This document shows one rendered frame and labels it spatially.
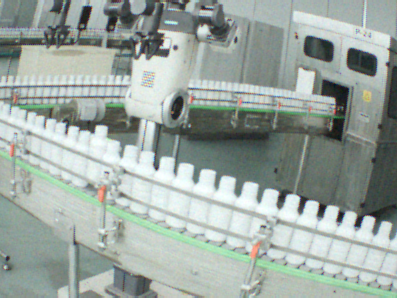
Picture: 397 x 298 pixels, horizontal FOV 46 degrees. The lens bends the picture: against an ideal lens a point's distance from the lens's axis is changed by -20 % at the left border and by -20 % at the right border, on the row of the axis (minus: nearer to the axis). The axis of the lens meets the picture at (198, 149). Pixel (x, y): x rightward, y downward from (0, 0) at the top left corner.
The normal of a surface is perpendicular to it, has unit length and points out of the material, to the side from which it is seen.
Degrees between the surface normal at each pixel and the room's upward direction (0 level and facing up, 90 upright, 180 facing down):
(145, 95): 90
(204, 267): 90
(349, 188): 89
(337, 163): 90
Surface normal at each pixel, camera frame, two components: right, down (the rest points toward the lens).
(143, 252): -0.48, 0.11
